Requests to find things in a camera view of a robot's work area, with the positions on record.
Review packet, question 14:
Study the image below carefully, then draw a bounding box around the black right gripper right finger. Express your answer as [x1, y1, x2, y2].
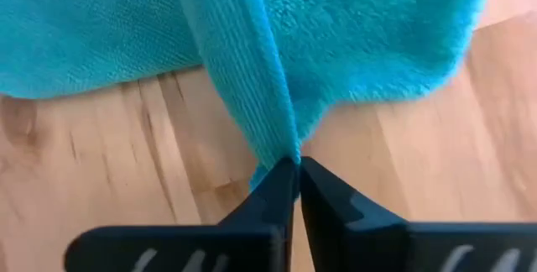
[299, 156, 537, 272]

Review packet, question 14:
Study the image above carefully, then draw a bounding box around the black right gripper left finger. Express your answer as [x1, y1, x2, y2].
[62, 156, 300, 272]

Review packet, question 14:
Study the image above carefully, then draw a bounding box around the teal microfiber towel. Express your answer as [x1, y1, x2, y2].
[0, 0, 498, 191]

